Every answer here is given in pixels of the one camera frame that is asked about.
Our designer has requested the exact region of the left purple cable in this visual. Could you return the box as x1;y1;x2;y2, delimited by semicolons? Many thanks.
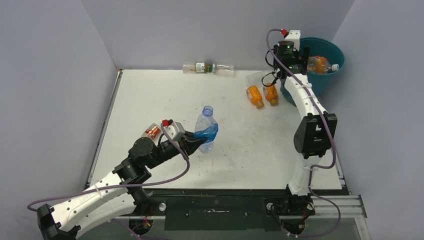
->
27;121;191;213

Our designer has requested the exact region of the clear crushed bottle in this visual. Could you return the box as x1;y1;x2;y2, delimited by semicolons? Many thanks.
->
245;70;274;88

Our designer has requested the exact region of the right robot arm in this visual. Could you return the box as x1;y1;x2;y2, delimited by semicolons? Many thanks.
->
273;40;337;214

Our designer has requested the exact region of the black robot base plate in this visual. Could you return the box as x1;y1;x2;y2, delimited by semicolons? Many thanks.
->
126;188;316;231

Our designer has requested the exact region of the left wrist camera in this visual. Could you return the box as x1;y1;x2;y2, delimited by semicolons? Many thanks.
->
161;119;186;142

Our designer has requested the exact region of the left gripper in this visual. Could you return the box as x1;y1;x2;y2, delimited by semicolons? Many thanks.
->
145;130;207;169

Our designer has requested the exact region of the clear bottle at wall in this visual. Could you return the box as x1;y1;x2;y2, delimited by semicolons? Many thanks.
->
212;62;235;77

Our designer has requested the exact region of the aluminium frame rail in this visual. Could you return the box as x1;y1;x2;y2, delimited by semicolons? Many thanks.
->
311;195;367;219

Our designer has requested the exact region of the purple cable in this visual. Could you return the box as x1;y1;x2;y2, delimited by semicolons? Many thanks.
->
27;121;191;213
265;28;342;239

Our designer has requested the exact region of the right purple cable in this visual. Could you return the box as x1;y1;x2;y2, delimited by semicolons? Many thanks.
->
265;28;342;239

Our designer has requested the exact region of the crushed blue label bottle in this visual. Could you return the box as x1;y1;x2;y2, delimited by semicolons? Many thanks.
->
194;105;219;154

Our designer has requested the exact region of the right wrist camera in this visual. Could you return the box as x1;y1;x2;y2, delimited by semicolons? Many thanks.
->
284;30;301;52

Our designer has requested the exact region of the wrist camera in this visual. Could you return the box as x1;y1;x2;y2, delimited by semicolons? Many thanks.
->
161;119;186;142
284;30;301;52

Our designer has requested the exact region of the clear bottle red label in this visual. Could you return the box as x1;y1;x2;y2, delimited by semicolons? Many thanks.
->
141;123;162;141

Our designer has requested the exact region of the small orange juice bottle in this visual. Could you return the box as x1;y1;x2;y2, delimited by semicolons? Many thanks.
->
246;85;264;109
262;85;279;106

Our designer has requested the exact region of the clear bottle green label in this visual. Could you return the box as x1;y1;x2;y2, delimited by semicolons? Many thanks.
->
182;62;216;74

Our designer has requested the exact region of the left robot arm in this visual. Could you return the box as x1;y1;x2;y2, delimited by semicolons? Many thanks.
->
36;132;208;240

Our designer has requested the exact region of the large orange label bottle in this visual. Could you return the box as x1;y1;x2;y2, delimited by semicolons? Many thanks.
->
307;56;340;74

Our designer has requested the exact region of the teal plastic bin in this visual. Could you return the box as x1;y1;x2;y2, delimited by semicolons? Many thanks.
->
271;37;345;106

